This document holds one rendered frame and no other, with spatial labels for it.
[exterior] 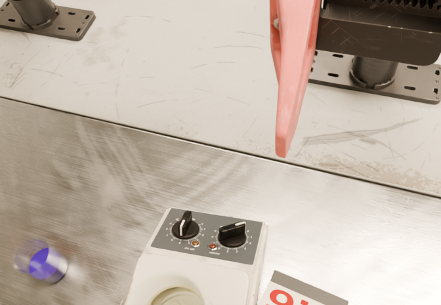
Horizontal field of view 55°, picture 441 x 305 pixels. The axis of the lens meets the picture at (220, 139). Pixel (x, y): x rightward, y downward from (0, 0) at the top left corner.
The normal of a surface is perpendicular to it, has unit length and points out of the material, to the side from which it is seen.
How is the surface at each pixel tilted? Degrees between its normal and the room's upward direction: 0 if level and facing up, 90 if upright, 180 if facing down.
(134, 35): 0
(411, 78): 0
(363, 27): 91
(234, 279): 0
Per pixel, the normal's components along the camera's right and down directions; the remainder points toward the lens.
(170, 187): -0.11, -0.52
